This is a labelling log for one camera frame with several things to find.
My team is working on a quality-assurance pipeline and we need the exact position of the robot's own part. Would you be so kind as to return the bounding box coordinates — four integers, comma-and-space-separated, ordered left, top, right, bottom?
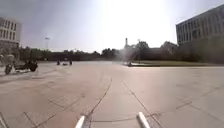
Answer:
74, 115, 86, 128
136, 111, 151, 128

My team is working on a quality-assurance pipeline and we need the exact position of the tower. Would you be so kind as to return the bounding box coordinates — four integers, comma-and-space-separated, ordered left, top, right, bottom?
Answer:
124, 37, 129, 50

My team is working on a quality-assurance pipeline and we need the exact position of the group of people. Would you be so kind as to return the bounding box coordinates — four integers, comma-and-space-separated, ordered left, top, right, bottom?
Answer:
55, 59, 74, 67

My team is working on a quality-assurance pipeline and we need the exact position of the grey paved plaza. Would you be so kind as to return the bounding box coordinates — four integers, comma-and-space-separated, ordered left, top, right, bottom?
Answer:
0, 60, 224, 128

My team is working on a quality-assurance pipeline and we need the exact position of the pale building with windows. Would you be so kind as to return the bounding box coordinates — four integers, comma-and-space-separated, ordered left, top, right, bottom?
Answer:
0, 16, 22, 56

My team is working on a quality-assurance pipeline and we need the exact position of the grass lawn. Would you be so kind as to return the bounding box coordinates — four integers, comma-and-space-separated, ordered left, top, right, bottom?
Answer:
128, 59, 224, 68

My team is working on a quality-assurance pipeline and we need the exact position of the dark motor scooter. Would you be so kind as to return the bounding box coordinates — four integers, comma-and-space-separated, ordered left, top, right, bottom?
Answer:
4, 59, 39, 76

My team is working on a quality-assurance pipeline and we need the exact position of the grey building with windows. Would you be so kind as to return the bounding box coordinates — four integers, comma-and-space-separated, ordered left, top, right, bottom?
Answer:
175, 3, 224, 64

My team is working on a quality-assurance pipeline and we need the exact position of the floodlight pole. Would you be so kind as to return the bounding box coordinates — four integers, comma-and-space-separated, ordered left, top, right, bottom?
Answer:
44, 36, 51, 52

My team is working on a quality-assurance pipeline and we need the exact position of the row of trees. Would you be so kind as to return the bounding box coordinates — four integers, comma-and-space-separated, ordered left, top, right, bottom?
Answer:
18, 40, 181, 63

